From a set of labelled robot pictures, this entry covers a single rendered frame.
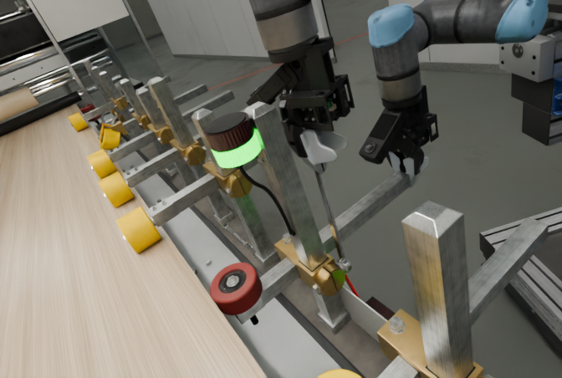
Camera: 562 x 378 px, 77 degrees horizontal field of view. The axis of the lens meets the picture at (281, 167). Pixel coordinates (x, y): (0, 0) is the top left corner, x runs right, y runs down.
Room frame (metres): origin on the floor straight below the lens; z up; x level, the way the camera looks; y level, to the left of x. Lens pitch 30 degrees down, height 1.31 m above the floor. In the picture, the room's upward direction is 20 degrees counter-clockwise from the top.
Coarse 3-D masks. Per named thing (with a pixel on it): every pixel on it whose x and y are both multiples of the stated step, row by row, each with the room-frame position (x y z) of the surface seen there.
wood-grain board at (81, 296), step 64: (64, 128) 1.91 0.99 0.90; (0, 192) 1.27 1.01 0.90; (64, 192) 1.05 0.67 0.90; (0, 256) 0.79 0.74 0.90; (64, 256) 0.69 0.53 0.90; (128, 256) 0.60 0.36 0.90; (0, 320) 0.54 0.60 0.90; (64, 320) 0.48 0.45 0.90; (128, 320) 0.43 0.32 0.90; (192, 320) 0.38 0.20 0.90
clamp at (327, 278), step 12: (288, 252) 0.48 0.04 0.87; (300, 264) 0.44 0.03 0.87; (324, 264) 0.42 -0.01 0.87; (300, 276) 0.45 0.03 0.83; (312, 276) 0.41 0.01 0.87; (324, 276) 0.40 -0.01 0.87; (336, 276) 0.40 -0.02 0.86; (312, 288) 0.41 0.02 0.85; (324, 288) 0.39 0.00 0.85; (336, 288) 0.40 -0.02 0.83
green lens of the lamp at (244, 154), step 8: (256, 136) 0.42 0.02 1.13; (248, 144) 0.40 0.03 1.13; (256, 144) 0.41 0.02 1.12; (216, 152) 0.40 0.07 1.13; (224, 152) 0.39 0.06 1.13; (232, 152) 0.39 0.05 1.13; (240, 152) 0.39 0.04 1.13; (248, 152) 0.39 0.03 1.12; (256, 152) 0.40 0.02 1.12; (224, 160) 0.40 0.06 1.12; (232, 160) 0.39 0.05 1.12; (240, 160) 0.39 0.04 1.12; (248, 160) 0.39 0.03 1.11
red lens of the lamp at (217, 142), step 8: (248, 120) 0.41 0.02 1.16; (240, 128) 0.40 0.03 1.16; (248, 128) 0.40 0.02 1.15; (208, 136) 0.40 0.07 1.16; (216, 136) 0.39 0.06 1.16; (224, 136) 0.39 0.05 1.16; (232, 136) 0.39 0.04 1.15; (240, 136) 0.39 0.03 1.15; (248, 136) 0.40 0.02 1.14; (216, 144) 0.40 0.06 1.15; (224, 144) 0.39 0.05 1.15; (232, 144) 0.39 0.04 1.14; (240, 144) 0.39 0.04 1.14
